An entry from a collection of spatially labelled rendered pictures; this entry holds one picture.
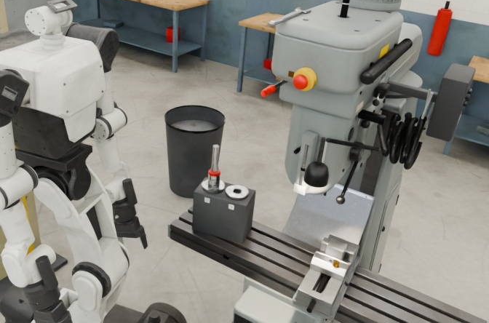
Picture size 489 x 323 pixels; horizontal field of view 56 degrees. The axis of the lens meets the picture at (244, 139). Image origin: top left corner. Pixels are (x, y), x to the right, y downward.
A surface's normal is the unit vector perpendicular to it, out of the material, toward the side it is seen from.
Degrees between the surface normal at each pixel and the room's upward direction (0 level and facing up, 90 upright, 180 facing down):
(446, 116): 90
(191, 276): 0
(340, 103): 90
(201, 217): 90
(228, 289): 0
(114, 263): 66
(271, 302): 0
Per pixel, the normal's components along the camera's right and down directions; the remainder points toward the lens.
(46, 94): 0.46, 0.37
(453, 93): -0.51, 0.37
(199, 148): 0.25, 0.52
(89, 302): -0.31, 0.42
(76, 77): 0.95, 0.22
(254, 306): 0.08, -0.88
